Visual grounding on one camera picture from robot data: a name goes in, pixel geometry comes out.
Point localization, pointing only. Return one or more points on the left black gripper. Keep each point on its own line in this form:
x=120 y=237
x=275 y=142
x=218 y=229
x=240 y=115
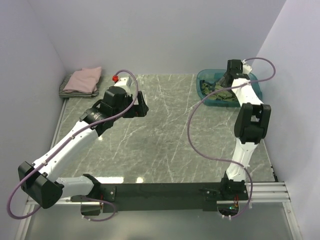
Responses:
x=140 y=110

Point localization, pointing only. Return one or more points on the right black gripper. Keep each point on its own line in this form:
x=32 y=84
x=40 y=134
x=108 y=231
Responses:
x=221 y=81

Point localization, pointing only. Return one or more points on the green printed tank top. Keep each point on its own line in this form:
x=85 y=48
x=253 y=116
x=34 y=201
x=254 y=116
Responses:
x=207 y=87

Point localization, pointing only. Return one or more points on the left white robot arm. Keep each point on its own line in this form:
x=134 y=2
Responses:
x=41 y=179

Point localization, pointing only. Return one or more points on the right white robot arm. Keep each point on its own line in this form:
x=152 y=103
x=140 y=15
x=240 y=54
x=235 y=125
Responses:
x=250 y=126

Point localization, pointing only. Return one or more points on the pink folded tank top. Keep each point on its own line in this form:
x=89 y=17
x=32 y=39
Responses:
x=84 y=81

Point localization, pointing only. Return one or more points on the striped folded tank top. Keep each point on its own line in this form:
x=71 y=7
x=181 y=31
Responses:
x=74 y=94

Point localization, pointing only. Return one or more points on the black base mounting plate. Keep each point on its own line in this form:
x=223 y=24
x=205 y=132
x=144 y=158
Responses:
x=165 y=196

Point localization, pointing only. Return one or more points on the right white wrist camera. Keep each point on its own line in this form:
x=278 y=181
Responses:
x=246 y=68

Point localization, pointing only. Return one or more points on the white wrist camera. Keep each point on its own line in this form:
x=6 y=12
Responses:
x=246 y=68
x=123 y=82

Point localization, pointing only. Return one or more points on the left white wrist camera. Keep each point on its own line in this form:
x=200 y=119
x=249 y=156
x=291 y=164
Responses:
x=123 y=82

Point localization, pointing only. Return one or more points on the aluminium rail frame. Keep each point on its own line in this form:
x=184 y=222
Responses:
x=261 y=192

